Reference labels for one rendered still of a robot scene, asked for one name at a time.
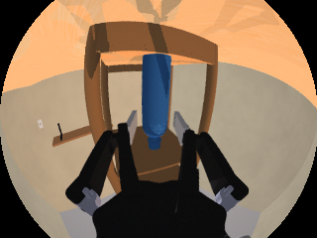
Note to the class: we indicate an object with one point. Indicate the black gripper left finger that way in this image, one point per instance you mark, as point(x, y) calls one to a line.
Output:
point(86, 189)

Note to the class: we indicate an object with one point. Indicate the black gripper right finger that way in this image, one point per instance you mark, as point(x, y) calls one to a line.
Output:
point(229, 190)

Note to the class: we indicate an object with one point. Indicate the brown wooden shelving unit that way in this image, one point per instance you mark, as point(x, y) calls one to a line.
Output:
point(123, 40)

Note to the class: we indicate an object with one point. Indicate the blue bottle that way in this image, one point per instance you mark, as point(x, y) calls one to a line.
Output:
point(155, 96)

